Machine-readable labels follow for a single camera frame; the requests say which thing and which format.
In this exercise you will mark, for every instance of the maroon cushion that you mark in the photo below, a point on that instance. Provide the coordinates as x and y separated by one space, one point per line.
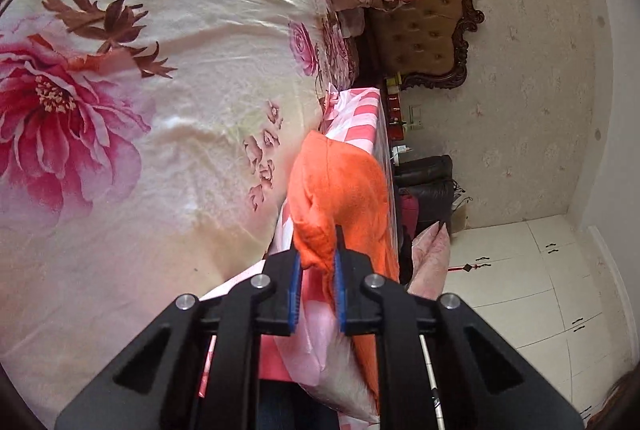
408 211

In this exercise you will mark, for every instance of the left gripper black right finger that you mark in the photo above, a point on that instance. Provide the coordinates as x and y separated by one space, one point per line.
407 333

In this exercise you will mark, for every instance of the large pink floral pillow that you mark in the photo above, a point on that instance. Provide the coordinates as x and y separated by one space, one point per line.
430 260

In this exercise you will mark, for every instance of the red hanging knot ornament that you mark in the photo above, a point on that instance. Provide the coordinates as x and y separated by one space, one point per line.
469 267

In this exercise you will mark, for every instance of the dark wooden nightstand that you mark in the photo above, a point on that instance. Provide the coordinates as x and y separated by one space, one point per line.
395 126

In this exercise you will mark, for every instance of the wall power socket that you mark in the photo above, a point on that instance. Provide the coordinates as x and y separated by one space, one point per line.
415 118

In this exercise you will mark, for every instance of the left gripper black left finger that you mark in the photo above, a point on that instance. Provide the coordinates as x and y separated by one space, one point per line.
231 328

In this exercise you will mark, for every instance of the red white checkered table cover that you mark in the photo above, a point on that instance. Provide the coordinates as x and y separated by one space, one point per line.
319 359

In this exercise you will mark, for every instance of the black leather armchair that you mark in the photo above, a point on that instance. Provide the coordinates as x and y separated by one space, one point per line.
430 181

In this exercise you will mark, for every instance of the orange terry pants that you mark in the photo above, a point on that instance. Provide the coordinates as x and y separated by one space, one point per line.
333 184

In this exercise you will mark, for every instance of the tufted tan carved headboard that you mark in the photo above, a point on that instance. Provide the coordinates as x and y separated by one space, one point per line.
422 43

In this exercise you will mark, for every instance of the floral bed sheet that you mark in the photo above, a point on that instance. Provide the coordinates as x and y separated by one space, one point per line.
145 153

